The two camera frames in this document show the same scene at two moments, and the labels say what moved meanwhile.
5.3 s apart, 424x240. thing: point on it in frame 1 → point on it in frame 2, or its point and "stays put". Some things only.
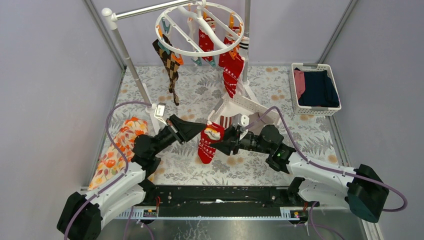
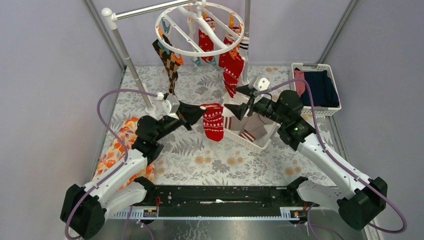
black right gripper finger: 228,145 → 239,110
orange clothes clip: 233,53 stays put
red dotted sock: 232,68 stays put
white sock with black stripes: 243,47 stays put
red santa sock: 212,133 → 213,120
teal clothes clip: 212,63 stays put
